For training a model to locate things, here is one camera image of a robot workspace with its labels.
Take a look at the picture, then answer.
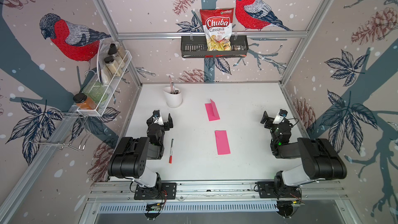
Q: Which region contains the pink square paper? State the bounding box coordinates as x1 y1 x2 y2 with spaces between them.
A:
205 100 220 121
215 130 231 155

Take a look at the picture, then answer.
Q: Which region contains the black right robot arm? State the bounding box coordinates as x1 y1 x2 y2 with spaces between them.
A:
258 109 347 198

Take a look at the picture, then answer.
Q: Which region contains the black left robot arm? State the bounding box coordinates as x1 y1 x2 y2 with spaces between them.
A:
107 110 174 191

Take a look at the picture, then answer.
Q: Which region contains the white cup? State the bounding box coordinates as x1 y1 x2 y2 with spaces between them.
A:
163 86 183 108

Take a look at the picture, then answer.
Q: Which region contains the pink pen in cup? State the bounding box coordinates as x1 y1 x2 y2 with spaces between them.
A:
169 75 175 94

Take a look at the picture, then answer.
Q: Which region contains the red marker pen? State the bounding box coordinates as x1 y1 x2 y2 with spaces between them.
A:
169 139 174 164

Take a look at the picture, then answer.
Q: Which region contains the beige spice bottle black cap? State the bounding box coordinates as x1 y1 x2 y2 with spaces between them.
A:
104 56 122 77

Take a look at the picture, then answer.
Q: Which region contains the green glass jar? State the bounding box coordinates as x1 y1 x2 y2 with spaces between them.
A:
83 81 108 105

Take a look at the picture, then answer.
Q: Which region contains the orange spice jar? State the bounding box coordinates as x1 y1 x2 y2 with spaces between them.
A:
73 93 96 110

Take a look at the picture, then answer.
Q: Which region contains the Chuba cassava chips bag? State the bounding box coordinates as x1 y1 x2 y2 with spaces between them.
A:
200 8 234 52

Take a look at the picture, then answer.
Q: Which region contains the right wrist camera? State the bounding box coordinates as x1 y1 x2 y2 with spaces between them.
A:
273 109 288 125

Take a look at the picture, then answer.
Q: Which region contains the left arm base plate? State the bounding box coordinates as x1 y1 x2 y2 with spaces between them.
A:
133 183 177 200

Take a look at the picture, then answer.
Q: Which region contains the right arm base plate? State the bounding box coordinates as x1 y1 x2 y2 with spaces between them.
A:
254 180 302 200

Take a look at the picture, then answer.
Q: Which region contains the white wire shelf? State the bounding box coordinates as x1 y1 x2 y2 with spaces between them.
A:
77 39 132 117

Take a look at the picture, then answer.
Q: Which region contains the aluminium mounting rail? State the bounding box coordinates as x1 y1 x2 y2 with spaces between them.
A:
86 179 349 203

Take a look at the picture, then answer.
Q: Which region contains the black wire basket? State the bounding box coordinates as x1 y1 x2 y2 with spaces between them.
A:
181 35 248 58

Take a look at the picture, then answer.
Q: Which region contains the chrome wire hook rack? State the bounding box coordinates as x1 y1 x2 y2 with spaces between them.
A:
29 110 91 151

